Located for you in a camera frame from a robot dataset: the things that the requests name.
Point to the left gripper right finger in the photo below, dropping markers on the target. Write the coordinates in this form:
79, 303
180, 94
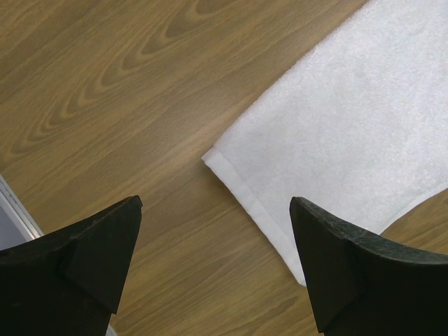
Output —
360, 283

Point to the aluminium frame rail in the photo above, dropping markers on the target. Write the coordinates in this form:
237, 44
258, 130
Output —
17, 225

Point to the white towel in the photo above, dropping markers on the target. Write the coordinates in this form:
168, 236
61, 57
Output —
358, 126

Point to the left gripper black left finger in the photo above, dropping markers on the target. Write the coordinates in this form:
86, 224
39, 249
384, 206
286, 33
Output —
70, 282

